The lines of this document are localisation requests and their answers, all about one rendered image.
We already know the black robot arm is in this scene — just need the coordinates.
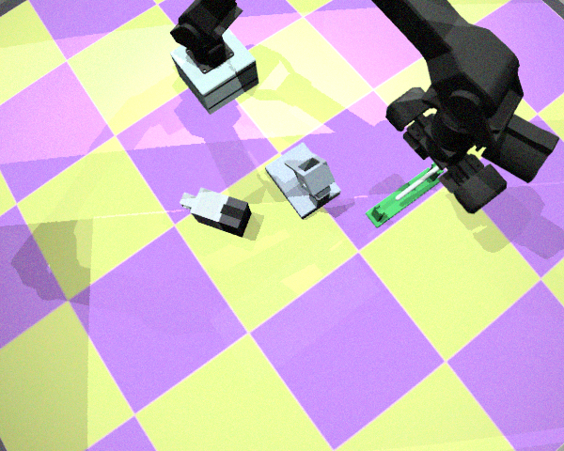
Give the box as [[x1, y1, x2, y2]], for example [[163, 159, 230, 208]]
[[169, 0, 560, 183]]

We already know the grey pin with red cap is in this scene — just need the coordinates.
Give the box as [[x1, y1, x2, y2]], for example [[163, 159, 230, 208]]
[[396, 165, 440, 200]]

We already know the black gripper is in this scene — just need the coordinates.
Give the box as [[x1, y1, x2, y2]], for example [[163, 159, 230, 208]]
[[385, 86, 508, 213]]

